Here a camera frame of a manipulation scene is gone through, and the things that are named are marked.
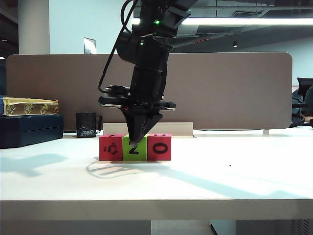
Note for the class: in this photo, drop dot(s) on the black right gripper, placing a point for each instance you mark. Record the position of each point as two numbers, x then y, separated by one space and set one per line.
146 107

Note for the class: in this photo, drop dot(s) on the green block with 5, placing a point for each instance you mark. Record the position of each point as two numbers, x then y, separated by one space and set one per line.
140 151

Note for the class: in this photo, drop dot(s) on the pink block with 0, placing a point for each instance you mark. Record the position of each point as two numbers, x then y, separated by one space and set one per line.
159 148

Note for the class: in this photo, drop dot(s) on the pink block with 1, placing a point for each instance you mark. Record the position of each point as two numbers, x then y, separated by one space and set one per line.
110 149

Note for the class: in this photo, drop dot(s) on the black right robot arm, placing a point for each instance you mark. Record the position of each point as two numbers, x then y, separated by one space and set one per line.
149 73

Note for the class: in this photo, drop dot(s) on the black mug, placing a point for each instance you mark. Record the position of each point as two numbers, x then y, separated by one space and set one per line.
85 124

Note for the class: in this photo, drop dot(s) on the brown desk divider panel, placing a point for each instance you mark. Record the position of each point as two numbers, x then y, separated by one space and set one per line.
232 93

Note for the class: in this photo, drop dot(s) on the red ceiling sign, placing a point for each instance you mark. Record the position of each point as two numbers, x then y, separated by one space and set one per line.
201 40

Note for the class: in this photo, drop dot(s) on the dark blue case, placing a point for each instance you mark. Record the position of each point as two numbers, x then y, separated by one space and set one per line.
29 129

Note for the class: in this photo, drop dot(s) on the yellow patterned box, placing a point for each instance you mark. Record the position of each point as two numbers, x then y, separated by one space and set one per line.
29 107

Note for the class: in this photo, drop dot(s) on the small black ceiling lamp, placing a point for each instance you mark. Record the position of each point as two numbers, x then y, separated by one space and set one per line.
234 44

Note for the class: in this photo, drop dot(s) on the long ceiling light strip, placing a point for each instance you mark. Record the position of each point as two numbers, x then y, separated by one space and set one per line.
244 21

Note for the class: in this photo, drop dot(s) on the seated person in background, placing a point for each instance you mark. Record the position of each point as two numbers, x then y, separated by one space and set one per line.
297 100

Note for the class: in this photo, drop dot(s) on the black office chair headrest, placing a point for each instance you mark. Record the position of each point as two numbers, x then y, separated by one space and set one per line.
303 84

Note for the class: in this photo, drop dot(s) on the grey vented under-desk panel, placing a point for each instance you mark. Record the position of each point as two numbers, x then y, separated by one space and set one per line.
274 227

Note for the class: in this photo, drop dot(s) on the silver wall plaque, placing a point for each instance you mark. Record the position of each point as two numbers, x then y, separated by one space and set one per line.
89 46

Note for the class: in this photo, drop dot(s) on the white divider foot bracket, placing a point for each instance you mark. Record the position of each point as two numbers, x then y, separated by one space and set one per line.
266 132

